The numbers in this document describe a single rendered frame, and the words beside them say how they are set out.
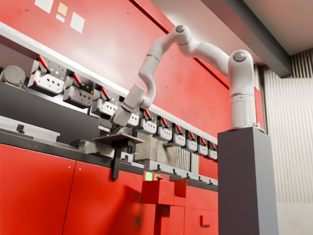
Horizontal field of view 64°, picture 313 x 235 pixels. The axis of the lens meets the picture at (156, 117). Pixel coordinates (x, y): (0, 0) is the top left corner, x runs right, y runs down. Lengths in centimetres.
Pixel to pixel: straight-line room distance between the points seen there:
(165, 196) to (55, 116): 108
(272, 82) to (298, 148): 132
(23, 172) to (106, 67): 85
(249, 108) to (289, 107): 360
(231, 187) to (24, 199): 86
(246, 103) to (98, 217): 93
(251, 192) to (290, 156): 354
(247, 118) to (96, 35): 108
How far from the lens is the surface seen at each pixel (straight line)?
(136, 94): 145
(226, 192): 117
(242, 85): 131
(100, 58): 171
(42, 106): 201
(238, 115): 125
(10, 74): 418
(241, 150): 116
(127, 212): 154
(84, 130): 215
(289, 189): 457
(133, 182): 156
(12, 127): 133
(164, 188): 138
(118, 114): 148
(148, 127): 186
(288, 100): 491
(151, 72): 152
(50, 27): 157
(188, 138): 229
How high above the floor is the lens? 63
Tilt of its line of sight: 20 degrees up
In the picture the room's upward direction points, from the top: 5 degrees clockwise
